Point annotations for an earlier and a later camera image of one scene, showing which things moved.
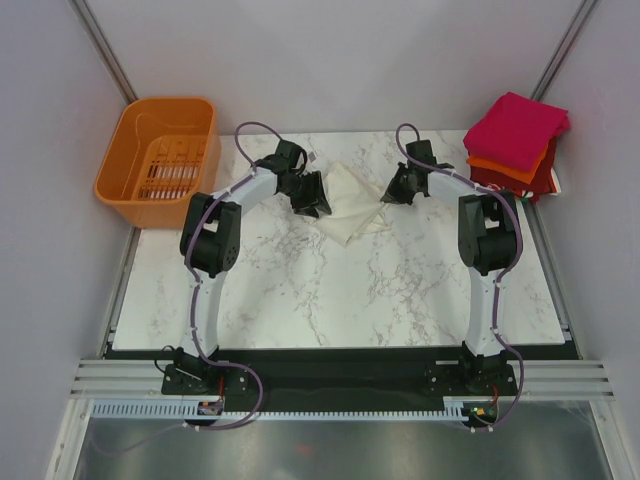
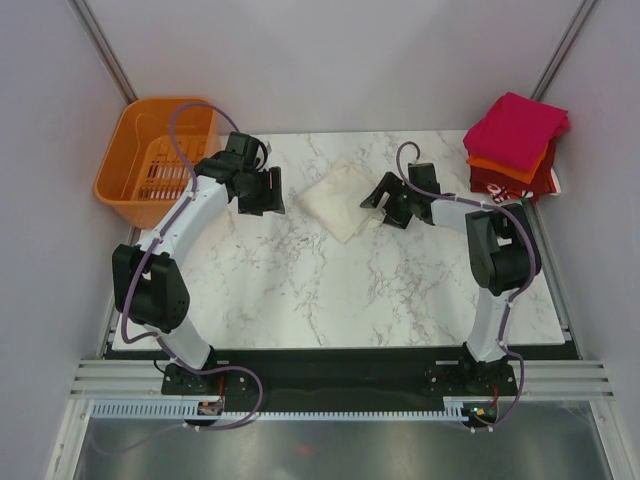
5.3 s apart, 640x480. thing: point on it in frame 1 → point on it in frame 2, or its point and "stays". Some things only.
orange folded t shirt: (517, 174) stays
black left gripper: (315, 198) → (271, 200)
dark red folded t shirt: (542, 183) stays
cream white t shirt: (356, 207) stays
